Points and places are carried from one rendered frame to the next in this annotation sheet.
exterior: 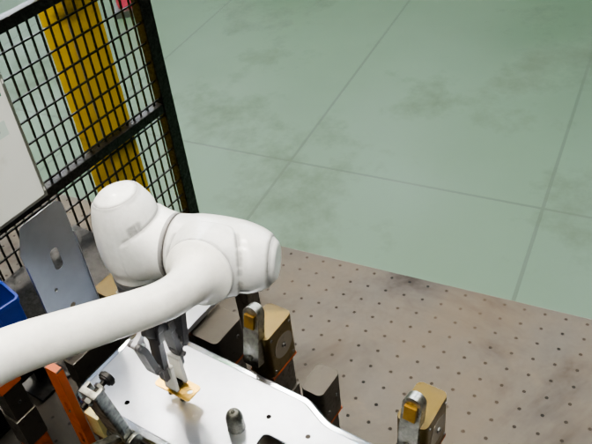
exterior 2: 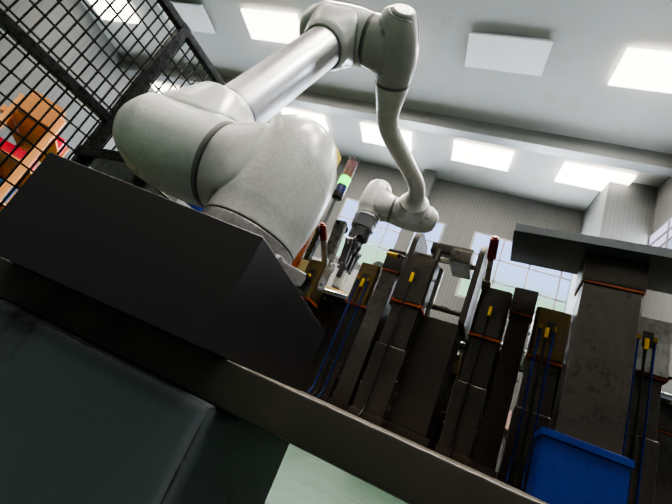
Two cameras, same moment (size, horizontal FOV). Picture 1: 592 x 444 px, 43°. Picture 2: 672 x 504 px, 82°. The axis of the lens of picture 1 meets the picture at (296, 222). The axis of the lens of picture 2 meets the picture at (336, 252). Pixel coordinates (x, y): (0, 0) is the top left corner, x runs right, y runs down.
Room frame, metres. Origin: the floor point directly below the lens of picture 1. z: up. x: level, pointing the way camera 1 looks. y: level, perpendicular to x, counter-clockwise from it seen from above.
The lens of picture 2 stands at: (-0.35, 0.51, 0.70)
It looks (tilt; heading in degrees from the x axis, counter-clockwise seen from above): 20 degrees up; 351
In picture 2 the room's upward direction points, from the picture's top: 24 degrees clockwise
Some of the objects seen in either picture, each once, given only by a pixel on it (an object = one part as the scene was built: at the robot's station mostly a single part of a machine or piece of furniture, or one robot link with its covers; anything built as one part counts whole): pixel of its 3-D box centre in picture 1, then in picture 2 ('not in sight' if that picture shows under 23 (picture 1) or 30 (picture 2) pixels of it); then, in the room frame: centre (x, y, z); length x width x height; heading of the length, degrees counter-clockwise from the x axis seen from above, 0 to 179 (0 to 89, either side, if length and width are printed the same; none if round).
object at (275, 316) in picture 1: (280, 372); not in sight; (1.03, 0.07, 0.87); 0.12 x 0.07 x 0.35; 142
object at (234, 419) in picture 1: (235, 421); not in sight; (0.82, 0.15, 1.02); 0.03 x 0.03 x 0.07
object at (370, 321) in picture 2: not in sight; (373, 326); (0.58, 0.19, 0.91); 0.07 x 0.05 x 0.42; 142
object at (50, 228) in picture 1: (64, 283); not in sight; (1.07, 0.45, 1.17); 0.12 x 0.01 x 0.34; 142
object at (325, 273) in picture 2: not in sight; (294, 317); (0.75, 0.36, 0.87); 0.10 x 0.07 x 0.35; 142
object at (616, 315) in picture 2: not in sight; (593, 375); (0.20, -0.09, 0.92); 0.10 x 0.08 x 0.45; 52
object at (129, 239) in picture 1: (136, 232); (377, 200); (0.89, 0.24, 1.42); 0.13 x 0.11 x 0.16; 68
